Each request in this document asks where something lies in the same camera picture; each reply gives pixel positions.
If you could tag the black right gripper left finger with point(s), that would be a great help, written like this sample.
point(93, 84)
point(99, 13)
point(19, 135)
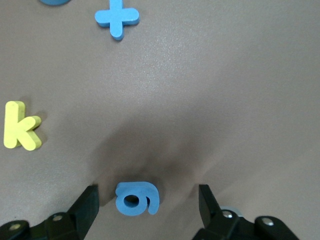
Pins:
point(62, 227)

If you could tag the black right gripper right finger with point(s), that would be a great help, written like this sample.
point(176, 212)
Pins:
point(225, 227)

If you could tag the blue foam number nine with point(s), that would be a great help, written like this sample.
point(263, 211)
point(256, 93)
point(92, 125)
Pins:
point(140, 188)

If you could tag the blue foam letter Q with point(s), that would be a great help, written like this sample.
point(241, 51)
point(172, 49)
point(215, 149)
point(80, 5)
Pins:
point(53, 2)

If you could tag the yellow foam letter K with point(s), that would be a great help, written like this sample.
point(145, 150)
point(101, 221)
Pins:
point(12, 125)

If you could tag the brown table mat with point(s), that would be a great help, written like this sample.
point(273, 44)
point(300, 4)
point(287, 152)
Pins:
point(200, 100)

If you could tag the blue foam letter X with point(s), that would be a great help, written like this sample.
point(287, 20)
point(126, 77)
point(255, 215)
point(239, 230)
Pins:
point(117, 17)

